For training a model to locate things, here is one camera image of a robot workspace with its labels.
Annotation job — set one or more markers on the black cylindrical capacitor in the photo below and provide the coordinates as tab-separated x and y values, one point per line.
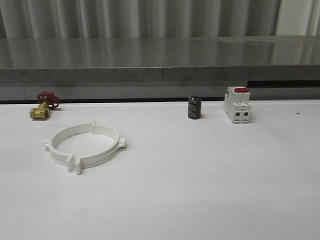
194	107

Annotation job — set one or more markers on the brass valve red handwheel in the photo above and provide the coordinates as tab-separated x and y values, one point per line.
47	101

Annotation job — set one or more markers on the white circuit breaker red switch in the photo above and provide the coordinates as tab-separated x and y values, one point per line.
237	104

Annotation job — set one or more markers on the grey stone shelf ledge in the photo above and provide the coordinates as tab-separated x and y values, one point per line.
218	61

